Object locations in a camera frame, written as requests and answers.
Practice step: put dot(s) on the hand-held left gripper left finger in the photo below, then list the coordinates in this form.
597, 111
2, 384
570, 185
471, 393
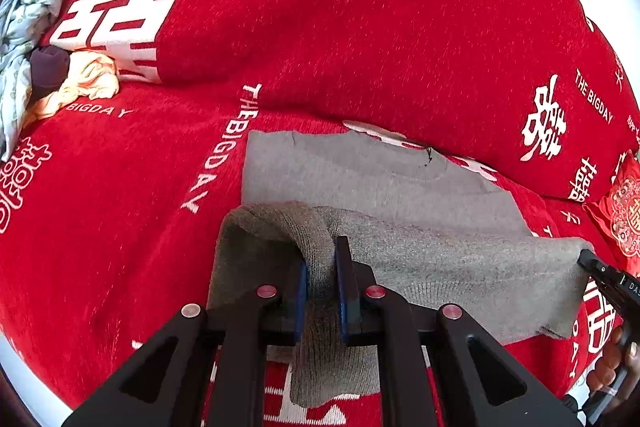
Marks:
300, 302

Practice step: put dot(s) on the dark maroon cloth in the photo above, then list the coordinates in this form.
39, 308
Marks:
49, 69

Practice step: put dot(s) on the red printed blanket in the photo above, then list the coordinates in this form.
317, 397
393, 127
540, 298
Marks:
150, 257

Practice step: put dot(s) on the pale floral crumpled cloth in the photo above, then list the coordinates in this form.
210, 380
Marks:
25, 17

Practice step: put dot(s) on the person's right hand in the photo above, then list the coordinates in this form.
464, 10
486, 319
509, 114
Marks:
607, 367

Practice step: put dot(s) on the yellow crumpled cloth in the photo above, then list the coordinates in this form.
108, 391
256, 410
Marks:
92, 79

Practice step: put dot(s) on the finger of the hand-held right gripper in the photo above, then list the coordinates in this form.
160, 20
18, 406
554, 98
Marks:
595, 263
610, 299

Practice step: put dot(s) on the grey knit sweater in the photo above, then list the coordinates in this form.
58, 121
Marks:
425, 257

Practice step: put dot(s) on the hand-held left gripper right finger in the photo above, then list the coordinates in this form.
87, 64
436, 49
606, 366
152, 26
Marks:
342, 297

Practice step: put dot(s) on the red embroidered cushion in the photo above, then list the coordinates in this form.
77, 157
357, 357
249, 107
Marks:
622, 212

